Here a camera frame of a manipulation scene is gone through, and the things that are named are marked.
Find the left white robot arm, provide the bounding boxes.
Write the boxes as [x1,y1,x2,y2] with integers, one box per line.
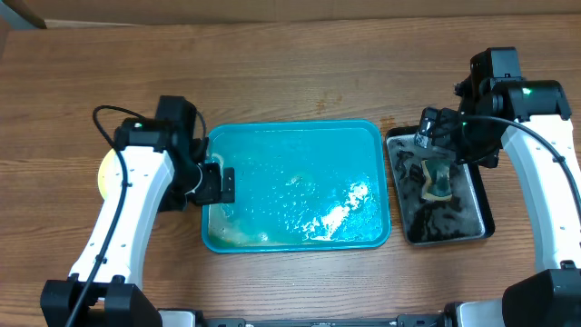
[40,118,235,326]

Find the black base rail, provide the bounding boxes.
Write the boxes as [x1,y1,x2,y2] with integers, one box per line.
[156,302,509,327]

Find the yellow-green rimmed plate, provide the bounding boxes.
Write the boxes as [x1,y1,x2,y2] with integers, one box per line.
[97,149,117,200]

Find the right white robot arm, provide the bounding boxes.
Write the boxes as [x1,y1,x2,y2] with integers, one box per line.
[415,77,580,327]

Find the teal plastic tray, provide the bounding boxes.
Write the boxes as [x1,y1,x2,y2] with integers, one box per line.
[202,119,391,253]

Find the black soapy water tray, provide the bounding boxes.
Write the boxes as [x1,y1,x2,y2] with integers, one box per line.
[385,126,496,246]

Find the yellow green scrub sponge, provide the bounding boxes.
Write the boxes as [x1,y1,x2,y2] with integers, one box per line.
[421,159,452,202]

